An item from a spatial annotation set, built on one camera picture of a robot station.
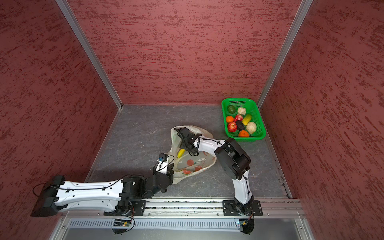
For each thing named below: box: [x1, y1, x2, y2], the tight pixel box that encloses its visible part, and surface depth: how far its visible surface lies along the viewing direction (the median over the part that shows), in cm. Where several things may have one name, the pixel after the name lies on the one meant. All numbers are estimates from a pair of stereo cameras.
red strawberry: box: [233, 114, 243, 122], surface depth 109 cm
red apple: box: [227, 121, 237, 133], surface depth 102 cm
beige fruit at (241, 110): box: [237, 107, 247, 116], surface depth 113 cm
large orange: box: [238, 130, 250, 138], surface depth 101 cm
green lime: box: [228, 105, 236, 114], surface depth 116 cm
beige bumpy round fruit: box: [246, 121, 257, 134], surface depth 103 cm
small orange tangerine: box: [226, 115, 234, 123], surface depth 109 cm
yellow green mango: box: [242, 113, 252, 126], surface depth 109 cm
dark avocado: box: [236, 120, 245, 131], surface depth 105 cm
